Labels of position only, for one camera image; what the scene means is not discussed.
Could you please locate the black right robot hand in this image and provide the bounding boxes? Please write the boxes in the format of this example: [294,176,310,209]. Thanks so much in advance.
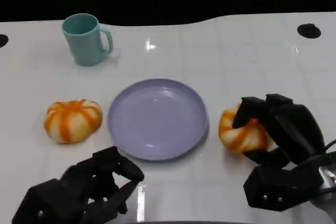
[232,93,327,168]

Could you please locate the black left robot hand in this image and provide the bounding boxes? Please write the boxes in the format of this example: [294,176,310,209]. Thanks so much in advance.
[59,146,145,224]

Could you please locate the orange white toy bread roll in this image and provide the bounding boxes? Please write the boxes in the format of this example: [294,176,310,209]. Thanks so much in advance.
[43,99,103,144]
[218,102,278,155]

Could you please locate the lilac plate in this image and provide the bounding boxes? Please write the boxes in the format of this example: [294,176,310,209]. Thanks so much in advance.
[107,78,210,162]

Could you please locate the pale green mug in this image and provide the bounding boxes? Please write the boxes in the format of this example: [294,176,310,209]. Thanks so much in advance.
[61,13,114,67]

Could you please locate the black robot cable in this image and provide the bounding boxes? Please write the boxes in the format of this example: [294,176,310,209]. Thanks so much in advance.
[296,139,336,173]

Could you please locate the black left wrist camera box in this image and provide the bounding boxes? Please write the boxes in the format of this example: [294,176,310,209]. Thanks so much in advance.
[12,178,86,224]

